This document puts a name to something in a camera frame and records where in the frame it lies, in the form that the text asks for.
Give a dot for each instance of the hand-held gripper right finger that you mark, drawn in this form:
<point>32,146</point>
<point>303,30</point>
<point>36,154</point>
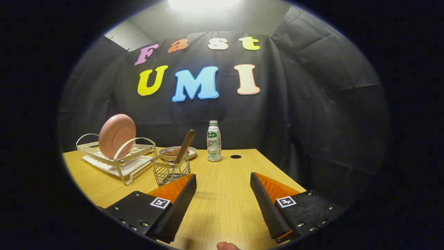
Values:
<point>265,208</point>

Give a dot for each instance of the black backdrop cloth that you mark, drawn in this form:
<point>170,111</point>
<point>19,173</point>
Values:
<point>295,121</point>

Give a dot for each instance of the bright ceiling light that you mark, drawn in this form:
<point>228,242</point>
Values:
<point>203,3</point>

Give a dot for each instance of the white green label bottle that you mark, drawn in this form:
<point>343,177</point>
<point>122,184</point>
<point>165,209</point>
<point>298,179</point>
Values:
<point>214,146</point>

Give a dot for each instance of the pink plate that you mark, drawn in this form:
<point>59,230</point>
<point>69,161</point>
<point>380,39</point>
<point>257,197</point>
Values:
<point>116,137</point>

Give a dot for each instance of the beige round plate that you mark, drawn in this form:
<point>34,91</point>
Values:
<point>192,151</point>

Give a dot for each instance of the white drip tray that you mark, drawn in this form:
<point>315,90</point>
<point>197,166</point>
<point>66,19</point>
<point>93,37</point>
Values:
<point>133,168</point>

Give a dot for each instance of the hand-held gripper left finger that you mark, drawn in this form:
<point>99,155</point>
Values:
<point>180,208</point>

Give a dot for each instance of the red meat piece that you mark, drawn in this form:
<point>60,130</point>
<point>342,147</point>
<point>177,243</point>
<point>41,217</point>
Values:
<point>173,151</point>

